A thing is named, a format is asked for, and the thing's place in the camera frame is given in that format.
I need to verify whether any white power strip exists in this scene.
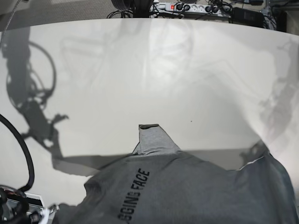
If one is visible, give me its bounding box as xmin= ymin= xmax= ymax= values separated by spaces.
xmin=151 ymin=2 xmax=232 ymax=18

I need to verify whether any grey t-shirt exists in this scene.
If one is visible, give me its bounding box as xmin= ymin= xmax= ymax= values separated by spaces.
xmin=53 ymin=124 xmax=299 ymax=224

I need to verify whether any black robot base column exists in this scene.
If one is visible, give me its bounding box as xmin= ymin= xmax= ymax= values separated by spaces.
xmin=134 ymin=0 xmax=152 ymax=18

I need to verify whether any black corrugated cable hose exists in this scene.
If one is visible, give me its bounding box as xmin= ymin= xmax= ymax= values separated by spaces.
xmin=0 ymin=113 xmax=36 ymax=191

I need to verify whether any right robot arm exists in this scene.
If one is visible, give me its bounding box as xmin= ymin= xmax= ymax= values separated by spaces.
xmin=0 ymin=185 xmax=50 ymax=224

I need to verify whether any black power adapter box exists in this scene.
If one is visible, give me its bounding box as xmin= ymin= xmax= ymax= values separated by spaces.
xmin=230 ymin=7 xmax=264 ymax=28

